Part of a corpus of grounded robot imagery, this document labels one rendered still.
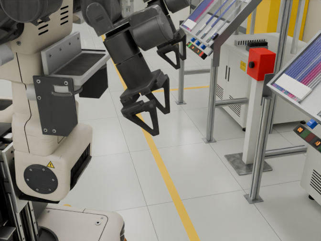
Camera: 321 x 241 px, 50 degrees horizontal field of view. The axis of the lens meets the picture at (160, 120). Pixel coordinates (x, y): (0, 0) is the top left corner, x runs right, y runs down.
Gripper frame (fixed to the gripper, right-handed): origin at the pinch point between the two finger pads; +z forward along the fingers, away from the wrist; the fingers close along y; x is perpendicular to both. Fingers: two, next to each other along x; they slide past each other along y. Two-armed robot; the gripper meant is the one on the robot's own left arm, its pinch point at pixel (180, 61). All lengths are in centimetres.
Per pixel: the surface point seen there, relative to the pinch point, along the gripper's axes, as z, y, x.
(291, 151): 84, 72, -14
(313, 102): 44, 38, -33
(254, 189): 96, 63, 11
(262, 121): 57, 63, -7
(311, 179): 102, 70, -19
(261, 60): 35, 95, -13
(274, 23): 68, 351, -18
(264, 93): 44, 67, -12
